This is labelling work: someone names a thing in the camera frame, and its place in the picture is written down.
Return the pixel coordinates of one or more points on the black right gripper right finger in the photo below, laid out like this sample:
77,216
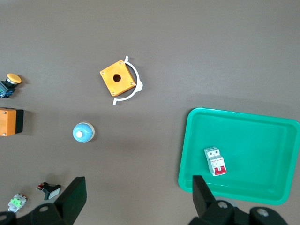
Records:
202,201

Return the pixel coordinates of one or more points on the green plastic tray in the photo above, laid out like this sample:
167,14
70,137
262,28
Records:
257,152

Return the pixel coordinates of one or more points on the orange box with black base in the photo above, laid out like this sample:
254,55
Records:
8,122

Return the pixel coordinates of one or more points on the white red circuit breaker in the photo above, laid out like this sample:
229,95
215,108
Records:
214,161

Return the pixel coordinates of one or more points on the green white push button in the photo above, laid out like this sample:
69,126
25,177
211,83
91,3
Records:
16,202

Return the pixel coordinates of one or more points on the blue dome buzzer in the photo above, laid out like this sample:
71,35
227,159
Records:
85,131

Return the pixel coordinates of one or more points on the orange button box with hole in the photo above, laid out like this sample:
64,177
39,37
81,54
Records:
126,70

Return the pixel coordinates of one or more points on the yellow mushroom push button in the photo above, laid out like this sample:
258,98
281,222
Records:
14,78

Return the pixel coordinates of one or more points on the black rectangular indicator switch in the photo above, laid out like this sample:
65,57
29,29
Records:
50,189

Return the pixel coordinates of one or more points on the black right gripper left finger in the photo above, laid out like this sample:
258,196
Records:
68,201

